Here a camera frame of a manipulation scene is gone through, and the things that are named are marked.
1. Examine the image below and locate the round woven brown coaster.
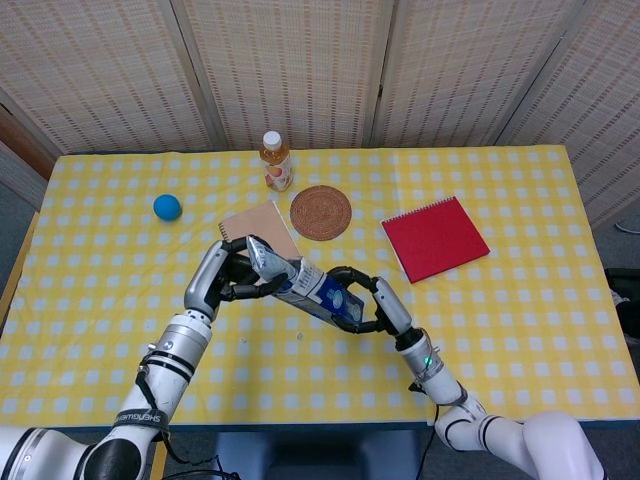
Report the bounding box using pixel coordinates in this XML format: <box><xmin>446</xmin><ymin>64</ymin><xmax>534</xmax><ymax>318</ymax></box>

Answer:
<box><xmin>289</xmin><ymin>185</ymin><xmax>353</xmax><ymax>242</ymax></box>

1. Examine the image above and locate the red spiral notebook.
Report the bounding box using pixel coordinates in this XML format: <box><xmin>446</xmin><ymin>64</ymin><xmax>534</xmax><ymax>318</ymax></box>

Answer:
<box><xmin>380</xmin><ymin>195</ymin><xmax>492</xmax><ymax>285</ymax></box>

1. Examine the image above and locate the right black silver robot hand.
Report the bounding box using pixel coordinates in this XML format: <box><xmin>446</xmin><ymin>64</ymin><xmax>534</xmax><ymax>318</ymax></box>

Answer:
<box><xmin>324</xmin><ymin>266</ymin><xmax>414</xmax><ymax>337</ymax></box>

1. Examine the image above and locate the blue ball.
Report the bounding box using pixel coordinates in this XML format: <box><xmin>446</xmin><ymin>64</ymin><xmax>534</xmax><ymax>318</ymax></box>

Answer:
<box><xmin>152</xmin><ymin>194</ymin><xmax>183</xmax><ymax>222</ymax></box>

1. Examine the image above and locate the brown wooden board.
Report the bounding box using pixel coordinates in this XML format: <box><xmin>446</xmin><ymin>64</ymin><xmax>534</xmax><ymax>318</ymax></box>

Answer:
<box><xmin>0</xmin><ymin>107</ymin><xmax>56</xmax><ymax>180</ymax></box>

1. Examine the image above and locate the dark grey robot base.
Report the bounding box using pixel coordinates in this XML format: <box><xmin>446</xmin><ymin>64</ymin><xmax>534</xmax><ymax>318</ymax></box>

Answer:
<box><xmin>213</xmin><ymin>429</ymin><xmax>422</xmax><ymax>480</ymax></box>

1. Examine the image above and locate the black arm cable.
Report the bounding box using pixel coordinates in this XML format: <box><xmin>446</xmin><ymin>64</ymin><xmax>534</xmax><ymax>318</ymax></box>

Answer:
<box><xmin>135</xmin><ymin>342</ymin><xmax>241</xmax><ymax>480</ymax></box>
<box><xmin>408</xmin><ymin>379</ymin><xmax>442</xmax><ymax>480</ymax></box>

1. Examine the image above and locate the kraft brown spiral notebook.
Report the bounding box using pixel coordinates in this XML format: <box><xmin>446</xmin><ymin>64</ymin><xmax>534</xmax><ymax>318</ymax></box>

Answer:
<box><xmin>217</xmin><ymin>200</ymin><xmax>301</xmax><ymax>259</ymax></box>

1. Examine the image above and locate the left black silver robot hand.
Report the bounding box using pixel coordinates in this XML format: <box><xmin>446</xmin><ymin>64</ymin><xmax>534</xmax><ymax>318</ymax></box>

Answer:
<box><xmin>183</xmin><ymin>237</ymin><xmax>289</xmax><ymax>321</ymax></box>

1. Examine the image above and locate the orange tea bottle white cap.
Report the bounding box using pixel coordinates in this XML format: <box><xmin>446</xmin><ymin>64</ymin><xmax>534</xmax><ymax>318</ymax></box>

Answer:
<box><xmin>258</xmin><ymin>130</ymin><xmax>294</xmax><ymax>193</ymax></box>

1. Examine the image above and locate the yellow white checkered tablecloth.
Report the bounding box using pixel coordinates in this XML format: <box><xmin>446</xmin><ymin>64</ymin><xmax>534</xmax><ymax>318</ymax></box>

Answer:
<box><xmin>0</xmin><ymin>144</ymin><xmax>640</xmax><ymax>429</ymax></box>

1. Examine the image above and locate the beige woven folding screen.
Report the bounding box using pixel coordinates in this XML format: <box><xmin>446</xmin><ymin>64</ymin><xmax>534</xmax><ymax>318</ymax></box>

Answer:
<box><xmin>0</xmin><ymin>0</ymin><xmax>640</xmax><ymax>231</ymax></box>

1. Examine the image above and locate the blue white toothpaste tube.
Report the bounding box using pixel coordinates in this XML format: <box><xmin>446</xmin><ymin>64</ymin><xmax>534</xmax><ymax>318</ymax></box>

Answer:
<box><xmin>244</xmin><ymin>235</ymin><xmax>304</xmax><ymax>287</ymax></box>

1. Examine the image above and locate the blue white toothpaste box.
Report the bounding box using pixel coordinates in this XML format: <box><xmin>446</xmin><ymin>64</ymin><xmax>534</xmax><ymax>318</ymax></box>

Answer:
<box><xmin>272</xmin><ymin>255</ymin><xmax>365</xmax><ymax>326</ymax></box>

